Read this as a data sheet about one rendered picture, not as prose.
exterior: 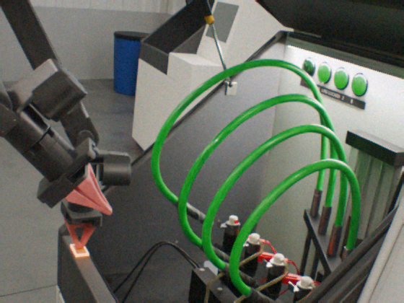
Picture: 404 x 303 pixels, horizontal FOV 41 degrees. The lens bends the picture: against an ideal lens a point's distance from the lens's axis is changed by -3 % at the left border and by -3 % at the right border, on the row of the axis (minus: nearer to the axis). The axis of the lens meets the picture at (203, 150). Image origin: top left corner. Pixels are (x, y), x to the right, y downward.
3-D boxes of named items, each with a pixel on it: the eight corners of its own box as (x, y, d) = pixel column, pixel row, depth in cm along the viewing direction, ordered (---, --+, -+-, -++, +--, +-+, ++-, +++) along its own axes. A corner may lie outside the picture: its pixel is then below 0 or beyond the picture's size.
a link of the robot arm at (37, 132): (-7, 119, 76) (-12, 128, 71) (27, 86, 76) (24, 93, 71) (27, 152, 79) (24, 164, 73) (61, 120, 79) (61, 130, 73)
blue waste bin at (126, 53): (101, 86, 743) (105, 30, 720) (139, 86, 778) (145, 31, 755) (122, 97, 697) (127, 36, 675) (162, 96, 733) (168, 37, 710)
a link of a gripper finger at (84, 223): (88, 237, 125) (90, 199, 122) (97, 252, 119) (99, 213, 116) (59, 240, 122) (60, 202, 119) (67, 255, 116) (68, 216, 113)
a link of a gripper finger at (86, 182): (124, 211, 78) (77, 167, 75) (87, 243, 79) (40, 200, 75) (121, 192, 84) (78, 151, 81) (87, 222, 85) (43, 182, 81)
